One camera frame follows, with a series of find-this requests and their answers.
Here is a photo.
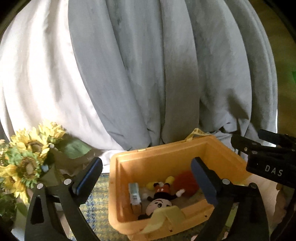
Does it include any mickey mouse plush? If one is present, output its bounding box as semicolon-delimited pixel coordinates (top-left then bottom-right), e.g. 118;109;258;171
138;176;185;220

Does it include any yellow blue plaid mat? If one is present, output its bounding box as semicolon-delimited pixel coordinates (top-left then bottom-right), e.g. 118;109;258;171
80;174;207;241

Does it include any green leafy plant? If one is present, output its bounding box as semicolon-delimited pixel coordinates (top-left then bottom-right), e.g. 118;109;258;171
1;190;28;230

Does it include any white sheer curtain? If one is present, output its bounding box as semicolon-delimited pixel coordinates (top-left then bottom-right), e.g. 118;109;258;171
1;1;122;173

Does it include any grey curtain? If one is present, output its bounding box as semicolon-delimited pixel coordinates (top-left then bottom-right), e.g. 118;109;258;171
68;1;278;150

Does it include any red fluffy pompom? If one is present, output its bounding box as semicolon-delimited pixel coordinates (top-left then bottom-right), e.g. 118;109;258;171
173;170;200;198

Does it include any sunflower bouquet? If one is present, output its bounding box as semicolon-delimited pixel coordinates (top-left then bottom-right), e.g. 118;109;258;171
1;121;91;205

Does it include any orange plastic crate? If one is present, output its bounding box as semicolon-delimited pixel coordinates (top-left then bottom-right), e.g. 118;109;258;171
108;127;253;241

